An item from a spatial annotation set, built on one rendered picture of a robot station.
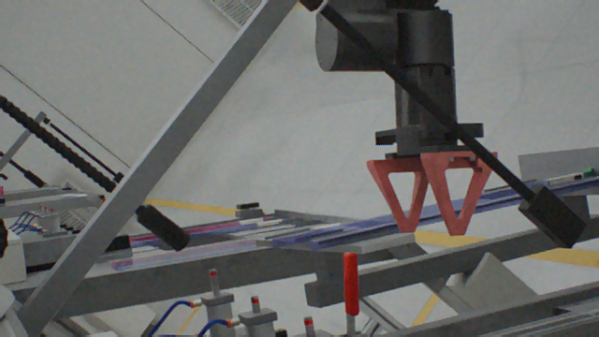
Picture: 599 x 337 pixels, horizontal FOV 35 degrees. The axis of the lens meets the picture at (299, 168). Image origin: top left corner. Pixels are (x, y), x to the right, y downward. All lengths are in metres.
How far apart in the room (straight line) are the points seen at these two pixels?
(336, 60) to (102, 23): 7.66
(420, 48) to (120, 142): 7.59
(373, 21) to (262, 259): 0.94
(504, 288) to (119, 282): 0.68
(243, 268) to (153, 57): 6.86
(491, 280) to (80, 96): 7.22
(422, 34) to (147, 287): 0.93
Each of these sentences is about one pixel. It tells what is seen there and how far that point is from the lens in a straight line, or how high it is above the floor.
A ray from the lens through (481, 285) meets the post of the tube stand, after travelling 1.32.
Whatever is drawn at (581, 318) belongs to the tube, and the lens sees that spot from 1.00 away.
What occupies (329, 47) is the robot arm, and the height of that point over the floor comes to 1.24.
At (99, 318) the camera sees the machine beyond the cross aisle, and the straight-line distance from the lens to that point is 5.31.
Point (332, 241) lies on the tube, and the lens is 1.11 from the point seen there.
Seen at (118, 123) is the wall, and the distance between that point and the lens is 8.43.
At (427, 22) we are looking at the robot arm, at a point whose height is 1.19.
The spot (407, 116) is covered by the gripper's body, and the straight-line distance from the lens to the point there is 0.88.
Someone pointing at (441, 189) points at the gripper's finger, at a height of 1.10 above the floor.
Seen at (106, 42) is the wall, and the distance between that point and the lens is 8.47.
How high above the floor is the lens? 1.43
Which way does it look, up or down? 16 degrees down
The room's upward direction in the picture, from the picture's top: 50 degrees counter-clockwise
